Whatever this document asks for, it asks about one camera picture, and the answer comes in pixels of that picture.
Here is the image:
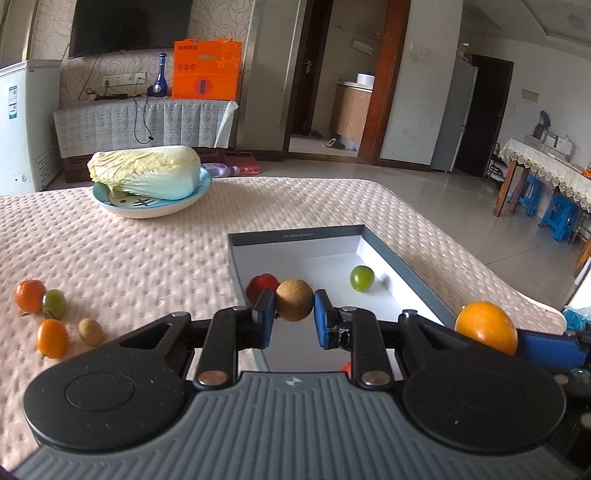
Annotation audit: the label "grey refrigerator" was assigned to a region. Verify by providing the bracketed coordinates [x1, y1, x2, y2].
[431, 58, 478, 172]

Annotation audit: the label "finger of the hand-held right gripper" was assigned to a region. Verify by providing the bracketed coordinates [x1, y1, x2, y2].
[514, 328, 591, 370]

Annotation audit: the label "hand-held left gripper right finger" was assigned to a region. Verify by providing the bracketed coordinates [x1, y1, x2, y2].
[313, 290, 467, 388]

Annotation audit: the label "red apple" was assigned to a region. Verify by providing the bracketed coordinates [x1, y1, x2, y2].
[246, 273, 280, 306]

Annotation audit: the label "cabinet with tiled cloth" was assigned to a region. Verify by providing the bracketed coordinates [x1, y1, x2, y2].
[53, 98, 238, 183]

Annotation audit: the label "black cable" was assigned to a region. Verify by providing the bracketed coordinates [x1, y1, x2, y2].
[133, 95, 155, 144]

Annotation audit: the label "grey cardboard box lid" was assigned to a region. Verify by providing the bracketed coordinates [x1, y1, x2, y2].
[228, 224, 459, 376]

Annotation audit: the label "lilac plastic item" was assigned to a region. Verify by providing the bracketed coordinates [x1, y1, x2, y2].
[198, 162, 241, 178]

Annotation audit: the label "blue glass bottle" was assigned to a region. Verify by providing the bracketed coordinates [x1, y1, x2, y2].
[152, 53, 169, 97]

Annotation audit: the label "small oval orange fruit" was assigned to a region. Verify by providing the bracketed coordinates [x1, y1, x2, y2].
[36, 319, 69, 359]

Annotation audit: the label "reddish tangerine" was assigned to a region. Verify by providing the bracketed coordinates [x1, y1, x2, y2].
[15, 280, 47, 315]

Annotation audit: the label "wooden door frame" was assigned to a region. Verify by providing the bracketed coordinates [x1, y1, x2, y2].
[358, 0, 411, 165]

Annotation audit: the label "orange gift box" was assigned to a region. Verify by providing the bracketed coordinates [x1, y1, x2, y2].
[172, 39, 243, 101]

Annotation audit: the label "light blue cartoon plate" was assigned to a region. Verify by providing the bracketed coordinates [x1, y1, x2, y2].
[92, 167, 213, 219]

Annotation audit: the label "blue plastic stool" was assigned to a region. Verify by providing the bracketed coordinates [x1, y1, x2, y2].
[539, 194, 583, 244]
[509, 174, 543, 217]

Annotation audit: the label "white chest freezer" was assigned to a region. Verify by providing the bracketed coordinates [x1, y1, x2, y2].
[0, 59, 62, 197]

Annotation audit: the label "dark wooden door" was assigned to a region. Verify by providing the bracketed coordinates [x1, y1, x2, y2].
[295, 0, 325, 134]

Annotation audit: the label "yellow orange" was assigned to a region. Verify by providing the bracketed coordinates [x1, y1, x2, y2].
[454, 301, 519, 357]

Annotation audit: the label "round tan fruit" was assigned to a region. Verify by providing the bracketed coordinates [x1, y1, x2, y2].
[275, 278, 315, 321]

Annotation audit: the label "napa cabbage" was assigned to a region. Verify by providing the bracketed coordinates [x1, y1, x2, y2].
[87, 145, 202, 200]

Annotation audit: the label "dining table with lace cloth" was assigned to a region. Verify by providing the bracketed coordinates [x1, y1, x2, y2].
[492, 137, 591, 278]

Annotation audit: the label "blue plastic bag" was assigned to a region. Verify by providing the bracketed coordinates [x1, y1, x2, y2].
[561, 307, 591, 330]

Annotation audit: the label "shoe rack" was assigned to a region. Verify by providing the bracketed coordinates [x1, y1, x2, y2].
[485, 143, 502, 181]

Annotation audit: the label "green reddish plum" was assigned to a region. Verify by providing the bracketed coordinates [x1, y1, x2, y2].
[42, 289, 66, 320]

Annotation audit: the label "black wall television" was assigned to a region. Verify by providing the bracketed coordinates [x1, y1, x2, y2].
[68, 0, 194, 59]

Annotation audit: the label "brown kiwi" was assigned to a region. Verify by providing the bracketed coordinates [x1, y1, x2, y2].
[78, 318, 104, 347]

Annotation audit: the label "white wall socket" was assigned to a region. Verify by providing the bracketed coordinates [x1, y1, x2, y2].
[102, 72, 147, 86]

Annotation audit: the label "white boxes on table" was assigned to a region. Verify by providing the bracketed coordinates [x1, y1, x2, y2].
[545, 134, 575, 155]

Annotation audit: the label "wooden kitchen cabinet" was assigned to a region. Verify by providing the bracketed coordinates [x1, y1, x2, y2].
[330, 83, 374, 144]

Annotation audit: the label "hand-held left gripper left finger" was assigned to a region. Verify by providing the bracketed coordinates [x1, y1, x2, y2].
[119, 288, 278, 388]

